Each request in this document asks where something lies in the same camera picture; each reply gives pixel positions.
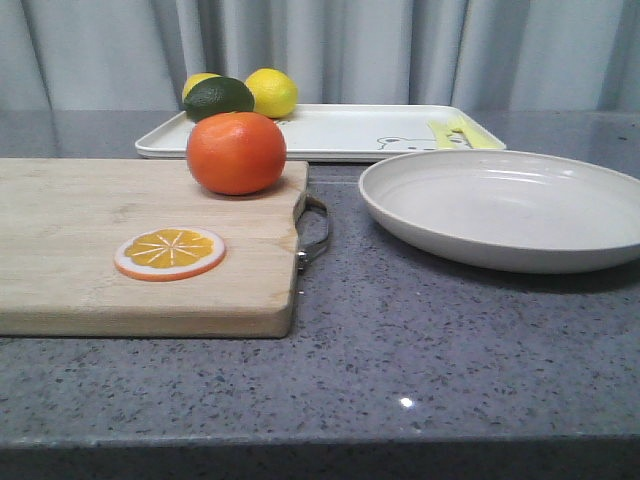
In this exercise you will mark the orange fruit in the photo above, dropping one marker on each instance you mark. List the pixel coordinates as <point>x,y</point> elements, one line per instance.
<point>236,153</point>

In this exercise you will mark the white round plate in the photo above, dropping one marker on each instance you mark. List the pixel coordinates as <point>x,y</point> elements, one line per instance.
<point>507,210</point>

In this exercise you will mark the white rectangular tray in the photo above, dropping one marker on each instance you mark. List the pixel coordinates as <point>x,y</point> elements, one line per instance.
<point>364,133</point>

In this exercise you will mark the right yellow lemon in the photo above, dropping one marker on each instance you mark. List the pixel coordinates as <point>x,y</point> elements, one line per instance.
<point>275,93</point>

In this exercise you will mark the yellow lemon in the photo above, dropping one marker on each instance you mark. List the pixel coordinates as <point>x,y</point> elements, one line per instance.
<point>197,82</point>
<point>275,93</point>

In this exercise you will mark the plastic orange slice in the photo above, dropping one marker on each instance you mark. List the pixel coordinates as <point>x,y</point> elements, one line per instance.
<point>169,254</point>

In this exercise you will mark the yellow plastic knife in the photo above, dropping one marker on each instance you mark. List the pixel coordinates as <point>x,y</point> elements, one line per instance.
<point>442,135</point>

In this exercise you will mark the yellow plastic fork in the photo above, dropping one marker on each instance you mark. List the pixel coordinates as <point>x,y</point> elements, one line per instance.
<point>475,136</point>

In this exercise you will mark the green lime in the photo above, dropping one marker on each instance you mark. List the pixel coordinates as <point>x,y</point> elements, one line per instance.
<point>217,95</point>

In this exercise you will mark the left yellow lemon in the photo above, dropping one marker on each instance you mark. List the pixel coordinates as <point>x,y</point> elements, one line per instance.
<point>197,82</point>

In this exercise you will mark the grey curtain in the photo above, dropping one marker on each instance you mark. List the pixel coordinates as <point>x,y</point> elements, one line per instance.
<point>475,55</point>

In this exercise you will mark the wooden cutting board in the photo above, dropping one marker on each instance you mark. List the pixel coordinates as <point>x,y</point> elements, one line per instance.
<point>62,221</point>

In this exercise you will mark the metal cutting board handle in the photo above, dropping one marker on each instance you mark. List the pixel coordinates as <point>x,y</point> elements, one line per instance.
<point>314,229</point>

